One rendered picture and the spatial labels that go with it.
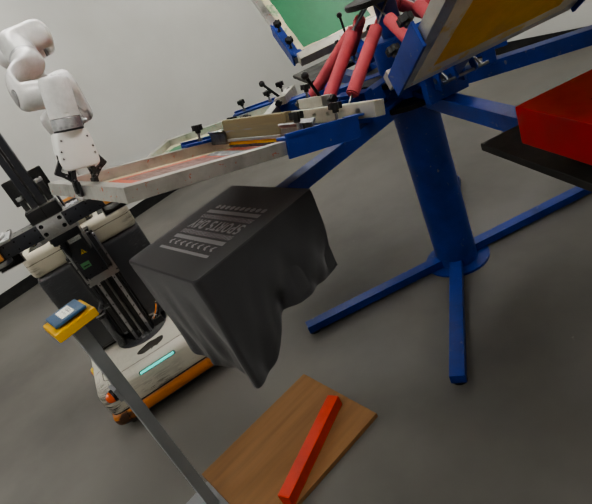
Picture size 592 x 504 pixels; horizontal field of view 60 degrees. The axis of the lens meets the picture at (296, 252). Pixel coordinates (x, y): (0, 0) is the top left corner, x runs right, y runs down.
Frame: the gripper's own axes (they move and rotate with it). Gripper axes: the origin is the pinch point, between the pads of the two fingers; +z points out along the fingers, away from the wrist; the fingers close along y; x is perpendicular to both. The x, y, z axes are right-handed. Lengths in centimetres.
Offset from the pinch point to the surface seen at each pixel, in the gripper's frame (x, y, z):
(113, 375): -10, 7, 59
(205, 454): -35, -24, 124
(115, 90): -380, -178, -41
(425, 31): 65, -65, -22
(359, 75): 8, -105, -14
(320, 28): -72, -169, -41
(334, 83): -4, -104, -13
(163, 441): -10, -1, 90
